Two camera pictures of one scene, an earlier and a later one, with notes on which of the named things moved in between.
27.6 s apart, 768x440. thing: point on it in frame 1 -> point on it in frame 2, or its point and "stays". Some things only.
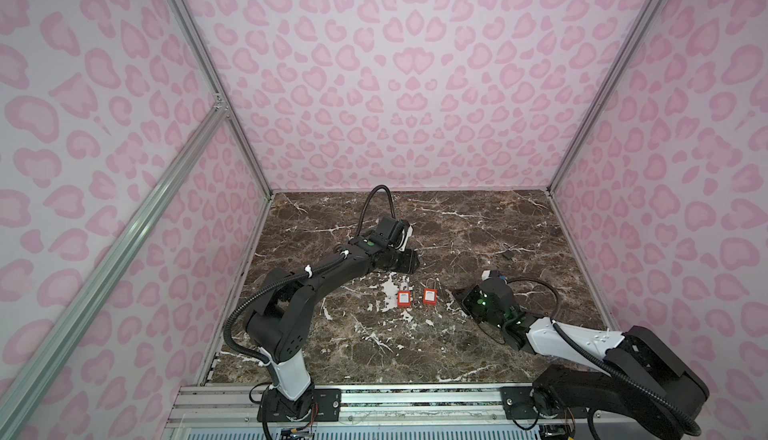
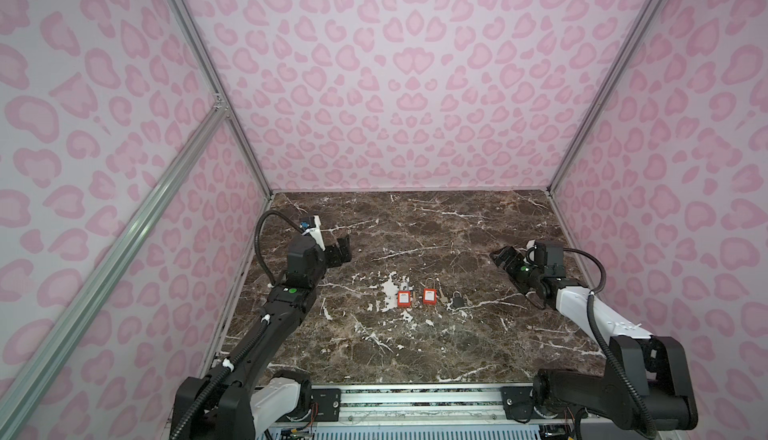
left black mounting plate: (325, 405) stays
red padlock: (430, 296) stays
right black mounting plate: (517, 403) stays
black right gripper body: (474, 304) -> (519, 271)
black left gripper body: (404, 261) -> (332, 259)
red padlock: (404, 298) stays
